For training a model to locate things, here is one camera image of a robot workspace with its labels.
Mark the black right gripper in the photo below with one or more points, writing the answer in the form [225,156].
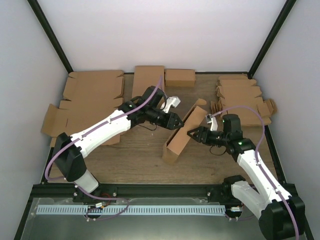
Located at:
[206,140]

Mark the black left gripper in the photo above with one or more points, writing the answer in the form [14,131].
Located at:
[168,123]

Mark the large cardboard box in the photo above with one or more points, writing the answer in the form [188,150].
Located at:
[178,140]

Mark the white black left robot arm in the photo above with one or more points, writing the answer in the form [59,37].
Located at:
[70,151]

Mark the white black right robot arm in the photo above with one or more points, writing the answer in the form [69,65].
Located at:
[280,214]

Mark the small folded cardboard box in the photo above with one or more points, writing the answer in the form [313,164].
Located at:
[180,77]

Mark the tall folded cardboard box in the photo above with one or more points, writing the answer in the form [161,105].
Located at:
[146,76]

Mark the stack of small cardboard blanks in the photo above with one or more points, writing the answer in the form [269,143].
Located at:
[246,95]

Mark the flat cardboard blank back left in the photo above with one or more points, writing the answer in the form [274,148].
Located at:
[97,84]

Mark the flat cardboard blank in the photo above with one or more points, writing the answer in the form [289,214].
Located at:
[72,117]
[97,84]

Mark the flat cardboard blank front left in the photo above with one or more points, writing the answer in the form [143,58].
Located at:
[72,117]

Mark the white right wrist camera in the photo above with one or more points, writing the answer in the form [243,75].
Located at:
[212,121]

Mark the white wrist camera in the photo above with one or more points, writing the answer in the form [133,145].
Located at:
[212,121]
[170,102]

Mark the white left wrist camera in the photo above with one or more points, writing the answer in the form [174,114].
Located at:
[170,102]

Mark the light blue slotted cable duct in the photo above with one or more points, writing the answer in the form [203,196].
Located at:
[141,210]

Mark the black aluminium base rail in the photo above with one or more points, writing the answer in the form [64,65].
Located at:
[213,193]

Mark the black right corner frame post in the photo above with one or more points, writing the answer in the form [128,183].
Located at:
[275,29]

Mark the black corner frame post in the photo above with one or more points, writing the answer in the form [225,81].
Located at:
[275,29]
[42,19]

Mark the black left corner frame post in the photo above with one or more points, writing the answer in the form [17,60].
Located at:
[42,19]

